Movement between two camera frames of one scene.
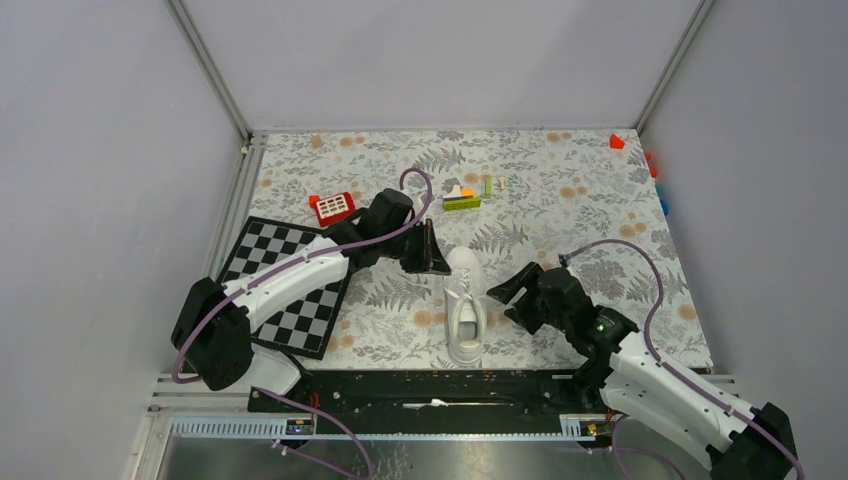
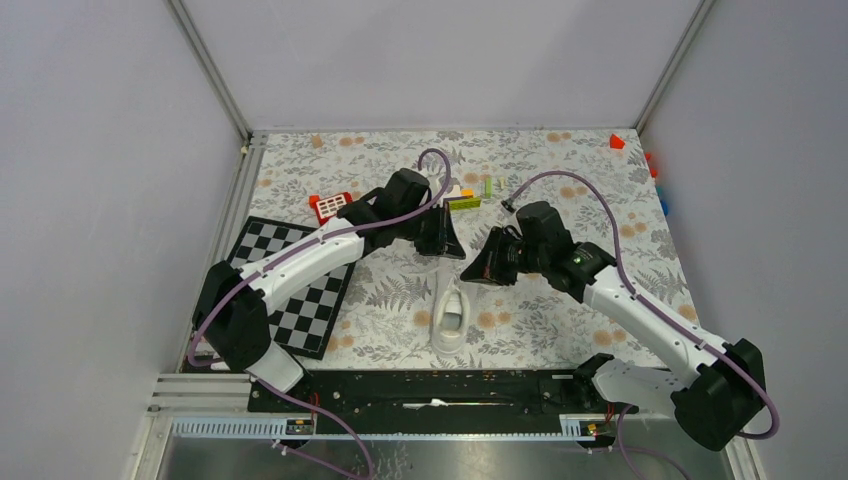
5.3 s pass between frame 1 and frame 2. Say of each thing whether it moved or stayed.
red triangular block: stayed
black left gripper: moved
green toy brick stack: stayed
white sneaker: moved
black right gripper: moved
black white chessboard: stayed
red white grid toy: stayed
